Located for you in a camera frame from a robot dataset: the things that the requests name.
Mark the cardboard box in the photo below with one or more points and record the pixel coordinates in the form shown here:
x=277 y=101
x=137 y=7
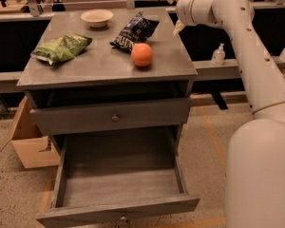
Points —
x=32 y=147

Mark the grey wooden drawer cabinet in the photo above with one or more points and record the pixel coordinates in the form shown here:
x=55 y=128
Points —
x=104 y=74

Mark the clear sanitizer pump bottle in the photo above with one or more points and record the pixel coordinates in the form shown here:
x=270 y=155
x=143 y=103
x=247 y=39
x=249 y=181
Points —
x=218 y=56

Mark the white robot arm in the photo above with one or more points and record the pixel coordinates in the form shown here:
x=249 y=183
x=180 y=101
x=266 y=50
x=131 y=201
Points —
x=255 y=159

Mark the open grey middle drawer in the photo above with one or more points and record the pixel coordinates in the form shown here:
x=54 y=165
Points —
x=118 y=175

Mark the orange ball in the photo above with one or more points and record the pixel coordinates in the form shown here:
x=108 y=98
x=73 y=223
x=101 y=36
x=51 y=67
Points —
x=142 y=55

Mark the green chip bag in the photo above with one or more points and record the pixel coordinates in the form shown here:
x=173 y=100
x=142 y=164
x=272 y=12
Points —
x=61 y=49

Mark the closed grey top drawer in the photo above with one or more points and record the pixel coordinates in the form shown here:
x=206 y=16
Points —
x=114 y=116

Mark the blue chip bag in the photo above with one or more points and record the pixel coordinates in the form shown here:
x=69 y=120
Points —
x=136 y=31

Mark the white bowl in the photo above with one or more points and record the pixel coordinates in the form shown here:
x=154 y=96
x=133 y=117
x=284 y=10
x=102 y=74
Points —
x=97 y=18

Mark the grey metal railing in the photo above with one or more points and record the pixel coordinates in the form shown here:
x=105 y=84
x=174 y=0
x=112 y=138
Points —
x=14 y=13

